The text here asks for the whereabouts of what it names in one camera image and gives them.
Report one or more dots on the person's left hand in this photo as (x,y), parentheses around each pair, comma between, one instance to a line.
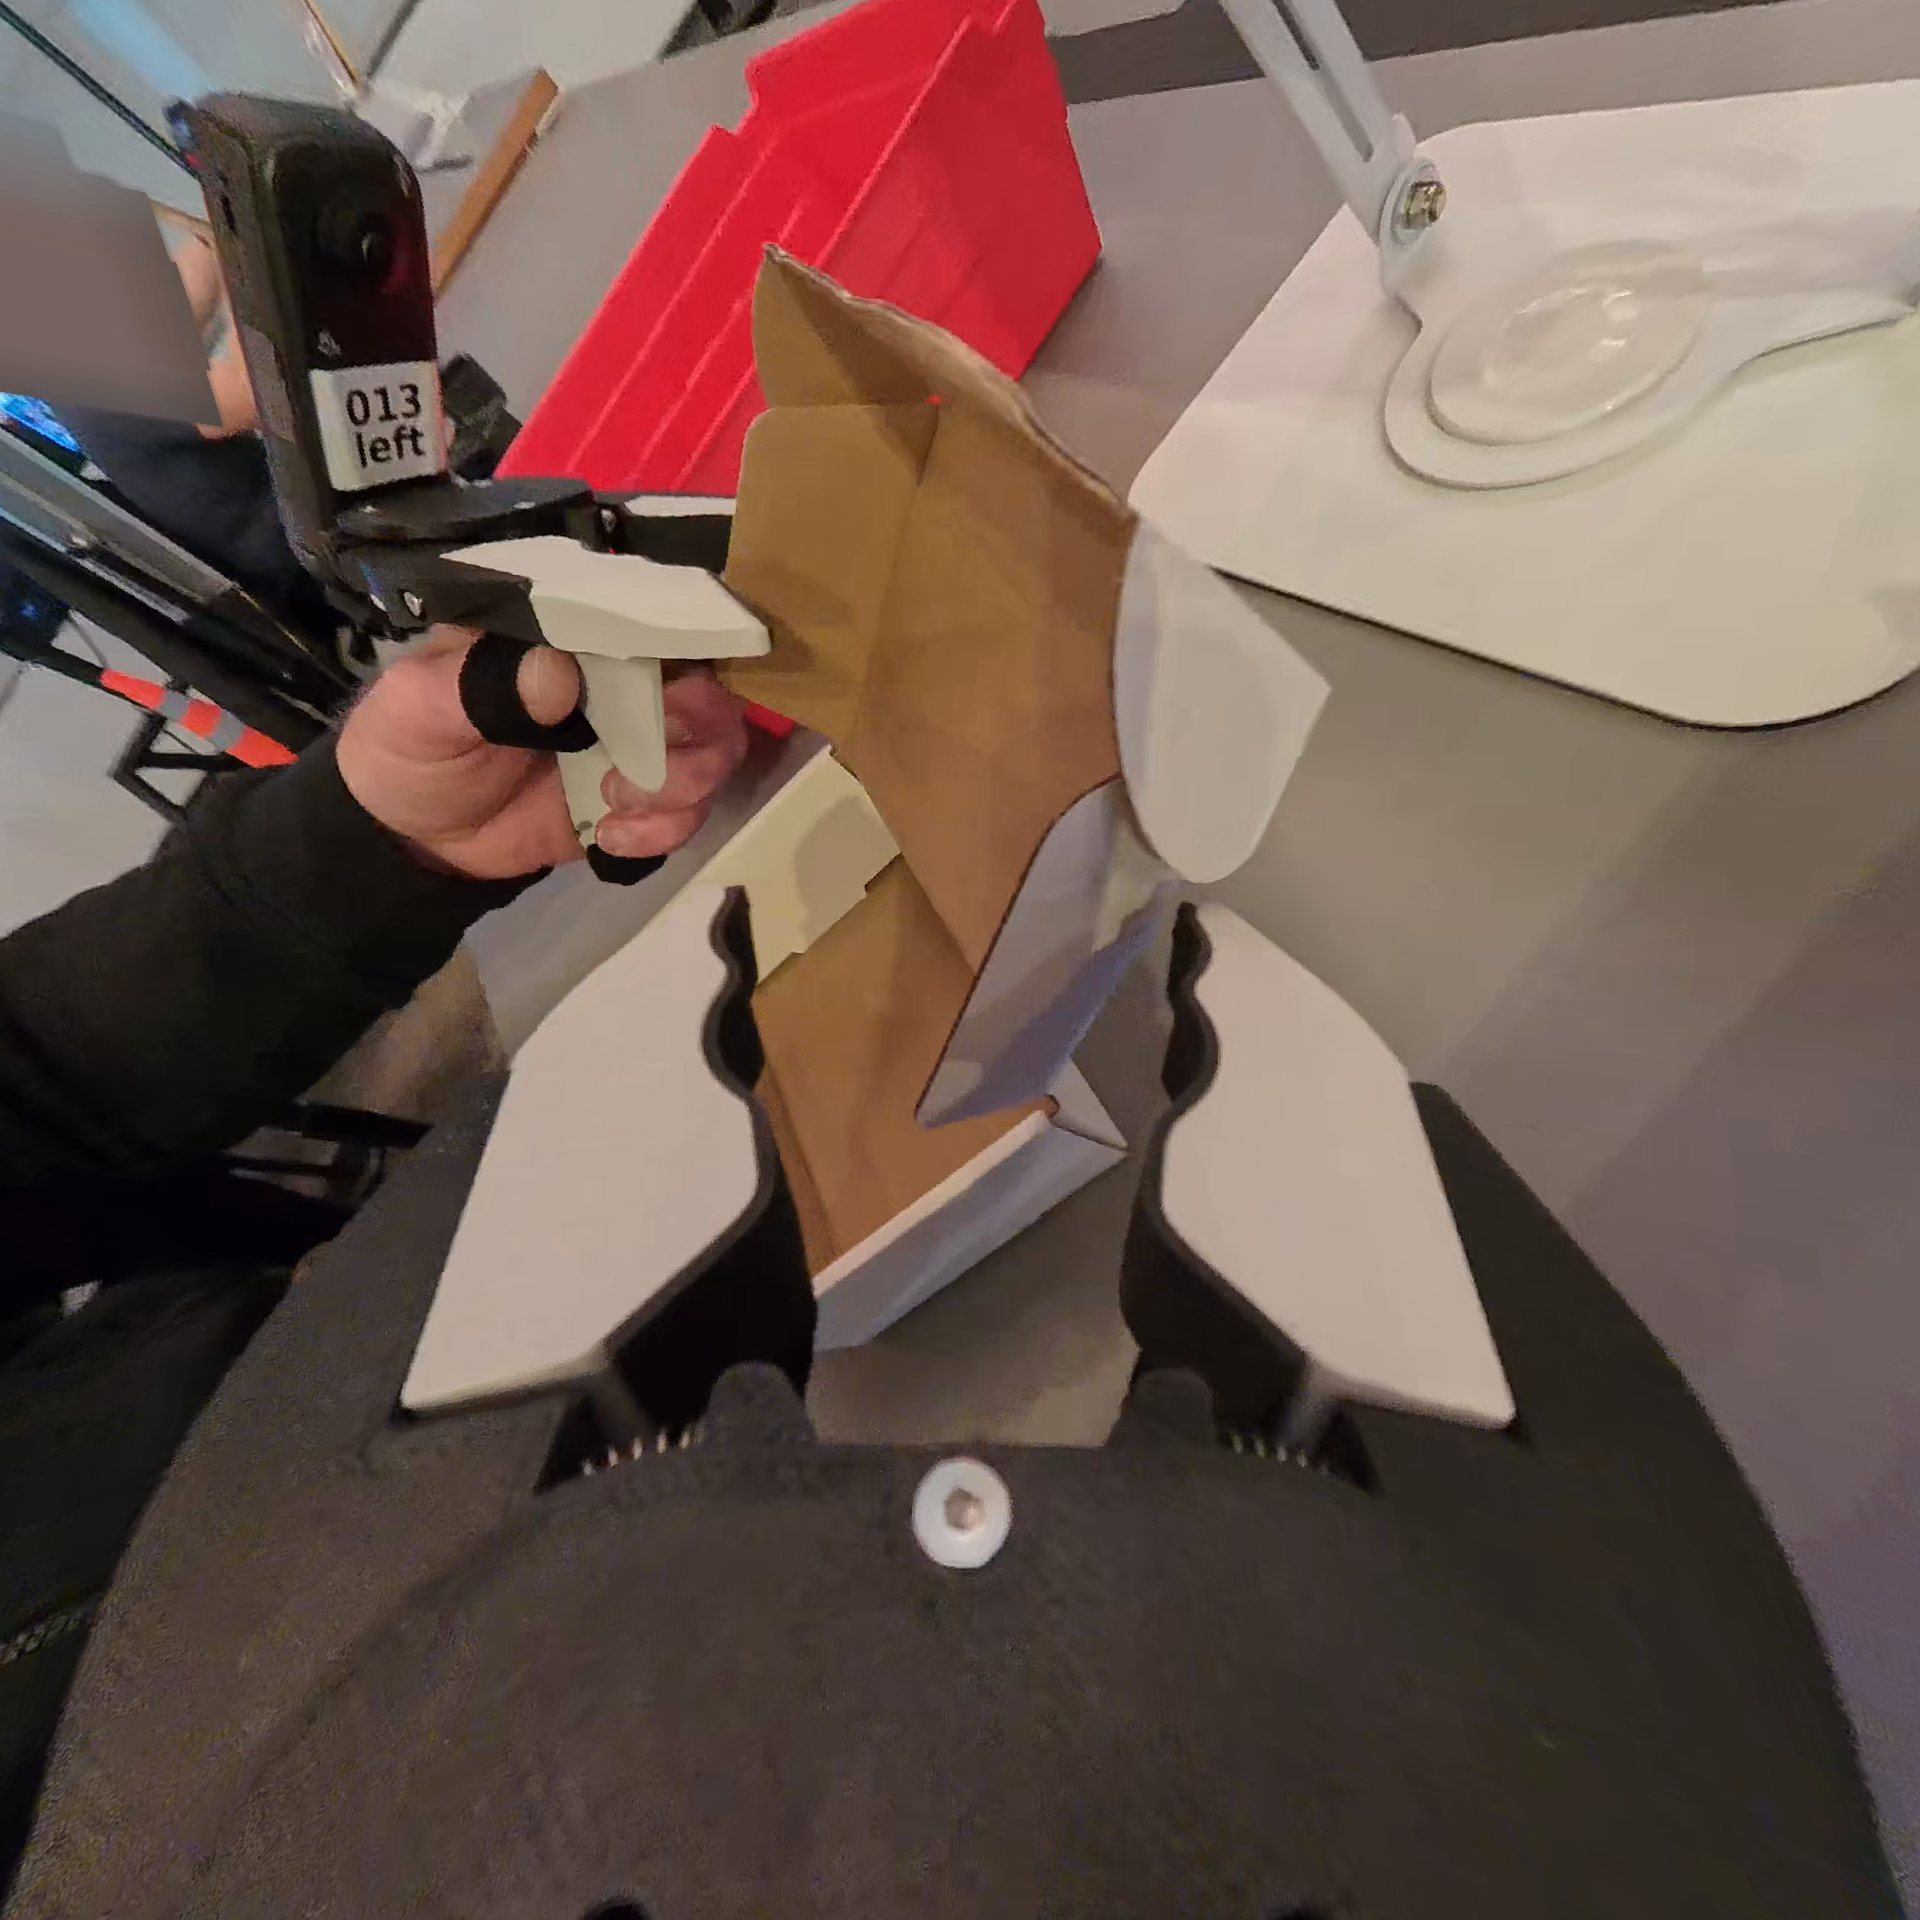
(435,780)

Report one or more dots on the person's dark clothing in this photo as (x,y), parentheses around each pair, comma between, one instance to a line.
(90,1441)

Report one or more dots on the wooden board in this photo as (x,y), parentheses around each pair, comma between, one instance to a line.
(505,165)

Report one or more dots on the person's left forearm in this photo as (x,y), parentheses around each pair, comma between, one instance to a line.
(181,990)

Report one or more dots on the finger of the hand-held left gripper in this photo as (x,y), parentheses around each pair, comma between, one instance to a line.
(676,533)
(629,609)

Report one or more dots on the white cardboard box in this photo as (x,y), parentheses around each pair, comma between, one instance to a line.
(961,601)

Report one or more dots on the clear suction cup mount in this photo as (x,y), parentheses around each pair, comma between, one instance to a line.
(1559,346)

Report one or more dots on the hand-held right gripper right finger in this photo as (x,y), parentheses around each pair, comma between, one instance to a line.
(1319,1185)

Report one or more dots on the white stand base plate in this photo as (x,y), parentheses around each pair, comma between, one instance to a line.
(1621,571)

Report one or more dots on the black tripod orange stripes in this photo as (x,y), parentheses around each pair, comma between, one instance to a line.
(165,601)

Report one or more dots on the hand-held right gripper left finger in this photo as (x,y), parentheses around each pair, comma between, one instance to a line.
(601,1171)

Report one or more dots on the red plastic bin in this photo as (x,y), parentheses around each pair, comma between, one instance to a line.
(885,196)

